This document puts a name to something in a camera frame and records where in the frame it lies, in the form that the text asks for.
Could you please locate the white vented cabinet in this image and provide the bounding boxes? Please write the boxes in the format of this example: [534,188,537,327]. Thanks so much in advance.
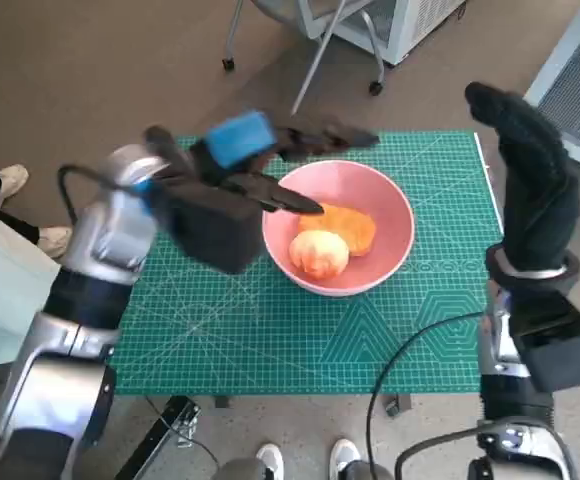
[299,0,471,66]

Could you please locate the pink bowl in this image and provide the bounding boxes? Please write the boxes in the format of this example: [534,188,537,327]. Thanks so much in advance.
[261,160,416,298]

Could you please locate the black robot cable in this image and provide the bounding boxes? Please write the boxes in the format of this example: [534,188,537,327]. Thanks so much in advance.
[364,310,486,480]

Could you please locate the grey office chair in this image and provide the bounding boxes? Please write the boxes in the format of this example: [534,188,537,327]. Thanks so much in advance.
[221,0,386,115]

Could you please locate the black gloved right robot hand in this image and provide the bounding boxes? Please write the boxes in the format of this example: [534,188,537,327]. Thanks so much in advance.
[463,82,580,274]

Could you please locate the black stand with metal clamp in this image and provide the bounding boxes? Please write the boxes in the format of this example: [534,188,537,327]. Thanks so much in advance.
[114,394,202,480]

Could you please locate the long orange toy bread loaf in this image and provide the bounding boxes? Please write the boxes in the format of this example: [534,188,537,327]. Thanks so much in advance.
[297,202,377,257]

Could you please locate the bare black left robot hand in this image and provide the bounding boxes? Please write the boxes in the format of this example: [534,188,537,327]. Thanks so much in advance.
[189,110,380,216]

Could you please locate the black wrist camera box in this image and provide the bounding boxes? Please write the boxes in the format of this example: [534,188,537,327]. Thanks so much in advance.
[162,174,264,275]
[509,279,580,392]

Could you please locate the white shoe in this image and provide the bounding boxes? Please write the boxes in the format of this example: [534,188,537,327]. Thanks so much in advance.
[329,439,362,480]
[255,444,285,480]

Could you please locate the green cutting mat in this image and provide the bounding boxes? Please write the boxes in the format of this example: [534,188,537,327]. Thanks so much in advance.
[112,130,505,396]

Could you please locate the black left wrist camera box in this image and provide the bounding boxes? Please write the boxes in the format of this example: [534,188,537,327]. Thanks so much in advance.
[162,174,264,275]

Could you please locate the round toy bread bun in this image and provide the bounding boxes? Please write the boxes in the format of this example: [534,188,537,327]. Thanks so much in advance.
[288,229,351,280]

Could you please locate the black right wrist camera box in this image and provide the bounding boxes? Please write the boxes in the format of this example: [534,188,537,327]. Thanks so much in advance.
[509,279,580,392]

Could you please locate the person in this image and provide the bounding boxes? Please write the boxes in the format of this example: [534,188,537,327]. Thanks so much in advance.
[0,164,74,371]

